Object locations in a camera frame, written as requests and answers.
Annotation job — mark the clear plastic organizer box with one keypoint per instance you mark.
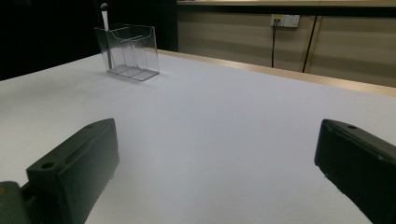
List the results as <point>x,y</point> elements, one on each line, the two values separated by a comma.
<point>134,53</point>

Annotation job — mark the light wooden table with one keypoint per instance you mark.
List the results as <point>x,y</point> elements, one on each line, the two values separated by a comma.
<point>280,73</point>

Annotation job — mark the black curtain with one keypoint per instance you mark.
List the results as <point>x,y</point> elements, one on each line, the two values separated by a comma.
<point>46,31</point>

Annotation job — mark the large-head black makeup brush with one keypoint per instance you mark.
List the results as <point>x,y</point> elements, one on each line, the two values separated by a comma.
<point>106,21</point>

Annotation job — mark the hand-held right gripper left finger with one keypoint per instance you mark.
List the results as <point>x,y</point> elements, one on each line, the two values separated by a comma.
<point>77,168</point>

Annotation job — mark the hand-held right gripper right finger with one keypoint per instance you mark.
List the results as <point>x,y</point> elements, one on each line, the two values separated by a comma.
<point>358,161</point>

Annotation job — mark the white table cover sheet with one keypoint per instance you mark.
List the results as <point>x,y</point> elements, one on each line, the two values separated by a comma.
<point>218,124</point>

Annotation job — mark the black horizontal bar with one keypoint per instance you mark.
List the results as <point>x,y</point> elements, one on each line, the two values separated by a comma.
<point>249,10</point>

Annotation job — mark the white wall socket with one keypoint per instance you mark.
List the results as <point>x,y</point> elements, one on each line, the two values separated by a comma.
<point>285,20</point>

